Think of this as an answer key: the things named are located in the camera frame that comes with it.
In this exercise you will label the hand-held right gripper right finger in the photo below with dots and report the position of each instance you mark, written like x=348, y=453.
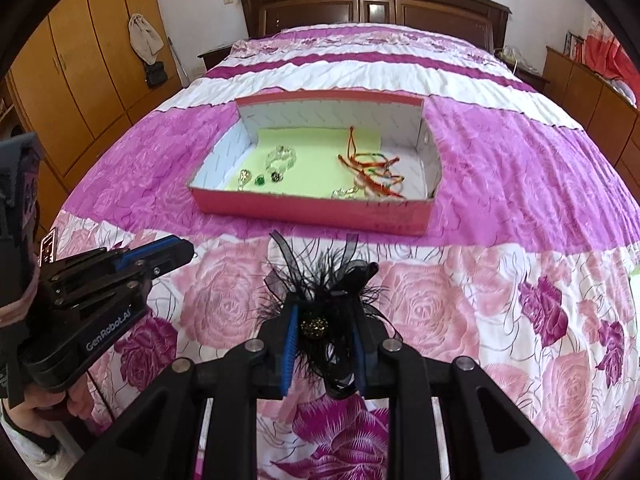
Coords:
x=358, y=365

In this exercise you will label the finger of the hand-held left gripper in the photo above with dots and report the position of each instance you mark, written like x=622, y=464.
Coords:
x=100, y=287
x=150, y=251

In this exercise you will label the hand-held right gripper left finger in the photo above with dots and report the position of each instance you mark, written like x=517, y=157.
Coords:
x=286, y=355

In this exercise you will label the black feather hair accessory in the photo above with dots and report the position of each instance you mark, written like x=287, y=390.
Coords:
x=320, y=285

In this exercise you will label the gold pearl drop earring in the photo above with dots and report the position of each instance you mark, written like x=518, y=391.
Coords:
x=243, y=176

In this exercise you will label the pink cardboard box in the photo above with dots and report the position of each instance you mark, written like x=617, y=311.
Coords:
x=310, y=215

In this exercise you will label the person's left forearm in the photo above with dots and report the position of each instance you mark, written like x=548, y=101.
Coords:
x=25, y=445

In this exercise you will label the person's left hand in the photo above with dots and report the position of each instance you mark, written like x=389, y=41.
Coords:
x=75, y=402

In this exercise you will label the black hanging bag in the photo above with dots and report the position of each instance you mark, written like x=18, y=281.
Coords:
x=156, y=75

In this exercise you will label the light green paper sheet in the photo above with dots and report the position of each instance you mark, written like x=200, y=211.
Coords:
x=315, y=150

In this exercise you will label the dark wooden nightstand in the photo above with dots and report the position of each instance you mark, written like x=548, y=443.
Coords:
x=532, y=80
x=215, y=57

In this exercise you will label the wooden wardrobe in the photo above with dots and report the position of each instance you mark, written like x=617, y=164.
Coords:
x=75, y=60

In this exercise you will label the cream hanging bag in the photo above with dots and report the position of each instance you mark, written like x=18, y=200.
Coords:
x=145, y=35

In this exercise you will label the pink floral bedspread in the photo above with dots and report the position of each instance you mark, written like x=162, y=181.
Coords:
x=500, y=185

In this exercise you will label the wooden dresser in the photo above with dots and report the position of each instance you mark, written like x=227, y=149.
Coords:
x=585, y=95

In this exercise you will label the red cloth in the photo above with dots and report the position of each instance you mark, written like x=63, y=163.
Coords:
x=612, y=62

